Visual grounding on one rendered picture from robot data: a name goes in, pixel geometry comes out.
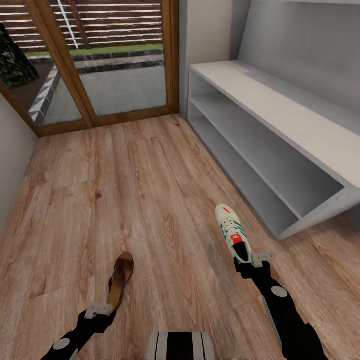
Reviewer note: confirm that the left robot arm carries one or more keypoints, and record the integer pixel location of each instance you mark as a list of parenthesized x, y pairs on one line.
[(95, 319)]

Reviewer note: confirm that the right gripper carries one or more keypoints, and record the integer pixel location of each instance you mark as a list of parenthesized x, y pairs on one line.
[(248, 271)]

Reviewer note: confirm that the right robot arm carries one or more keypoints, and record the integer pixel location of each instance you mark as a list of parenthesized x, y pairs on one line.
[(297, 340)]

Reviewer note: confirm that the door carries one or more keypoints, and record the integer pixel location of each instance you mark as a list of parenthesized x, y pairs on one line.
[(73, 65)]

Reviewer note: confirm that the gym shoe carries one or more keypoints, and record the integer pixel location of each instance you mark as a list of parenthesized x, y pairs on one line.
[(234, 234)]

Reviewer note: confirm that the robot trunk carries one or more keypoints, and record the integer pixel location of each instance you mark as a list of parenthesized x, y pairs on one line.
[(180, 345)]

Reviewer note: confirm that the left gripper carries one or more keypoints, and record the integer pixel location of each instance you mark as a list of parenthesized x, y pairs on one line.
[(98, 324)]

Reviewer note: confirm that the sandal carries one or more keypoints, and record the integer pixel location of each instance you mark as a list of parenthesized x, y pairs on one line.
[(123, 271)]

